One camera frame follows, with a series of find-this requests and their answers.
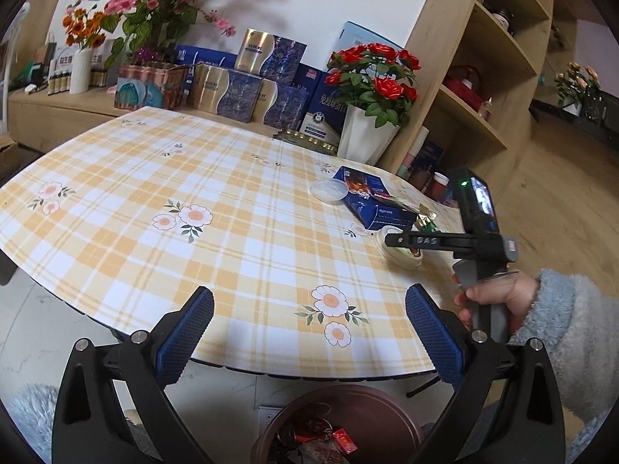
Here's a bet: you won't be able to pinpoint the green gold foil wrapper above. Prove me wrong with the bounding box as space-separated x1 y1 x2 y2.
386 197 439 235

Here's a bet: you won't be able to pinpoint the blue coffee box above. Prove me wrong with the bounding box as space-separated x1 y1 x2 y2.
335 167 417 230

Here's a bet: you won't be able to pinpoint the maroon round trash bin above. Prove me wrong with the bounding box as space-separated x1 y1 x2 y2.
250 384 423 463

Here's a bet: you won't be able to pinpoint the trash inside bin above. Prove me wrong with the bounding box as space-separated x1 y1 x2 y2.
277 417 359 464

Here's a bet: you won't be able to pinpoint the person's right hand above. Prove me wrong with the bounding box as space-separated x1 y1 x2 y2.
454 271 539 334

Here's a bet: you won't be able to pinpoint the white tape roll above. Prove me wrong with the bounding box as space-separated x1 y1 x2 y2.
374 225 423 270

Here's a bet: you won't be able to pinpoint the red paper cup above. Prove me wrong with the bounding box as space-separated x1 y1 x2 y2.
427 172 449 201

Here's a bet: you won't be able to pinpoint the stacked pastel cups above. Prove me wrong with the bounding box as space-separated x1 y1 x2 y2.
397 126 429 180

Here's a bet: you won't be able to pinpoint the yellow plaid tablecloth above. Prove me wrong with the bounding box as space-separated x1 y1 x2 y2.
1 108 453 379

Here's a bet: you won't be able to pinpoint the white faceted vase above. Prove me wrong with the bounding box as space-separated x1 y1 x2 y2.
337 106 399 165

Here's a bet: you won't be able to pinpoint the red rose bouquet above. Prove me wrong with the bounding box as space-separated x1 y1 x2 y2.
325 43 421 128

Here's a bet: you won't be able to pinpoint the wooden shelf unit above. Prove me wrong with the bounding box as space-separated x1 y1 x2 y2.
378 0 553 195

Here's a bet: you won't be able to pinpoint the gold blue gift box right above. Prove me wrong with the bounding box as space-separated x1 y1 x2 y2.
252 80 308 130

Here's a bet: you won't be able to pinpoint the gold blue gift box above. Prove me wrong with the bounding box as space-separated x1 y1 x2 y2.
234 28 306 85
252 80 308 130
187 63 262 123

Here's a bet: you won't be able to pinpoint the gold blue gift box lower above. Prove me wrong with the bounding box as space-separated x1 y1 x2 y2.
187 63 262 123

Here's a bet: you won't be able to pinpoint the floral woven planter box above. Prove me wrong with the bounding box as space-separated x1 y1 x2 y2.
115 63 188 110

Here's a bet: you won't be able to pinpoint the white cylindrical vase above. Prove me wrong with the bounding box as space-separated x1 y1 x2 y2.
69 48 93 94

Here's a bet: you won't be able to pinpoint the orange artificial flowers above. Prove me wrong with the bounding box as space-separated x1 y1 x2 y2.
62 7 106 49

